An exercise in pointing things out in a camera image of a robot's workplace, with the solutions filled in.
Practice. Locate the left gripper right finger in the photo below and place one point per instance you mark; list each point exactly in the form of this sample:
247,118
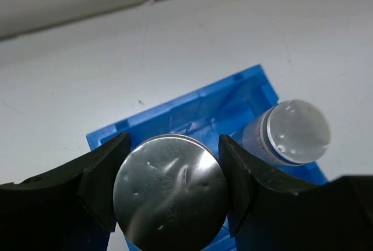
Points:
272,210

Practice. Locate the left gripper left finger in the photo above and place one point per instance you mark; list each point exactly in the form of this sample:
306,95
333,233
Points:
67,208

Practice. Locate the silver-capped white shaker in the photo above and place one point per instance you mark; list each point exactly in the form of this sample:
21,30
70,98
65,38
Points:
292,133
170,193

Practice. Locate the blue three-compartment plastic bin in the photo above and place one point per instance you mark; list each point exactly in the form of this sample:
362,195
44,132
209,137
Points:
222,108

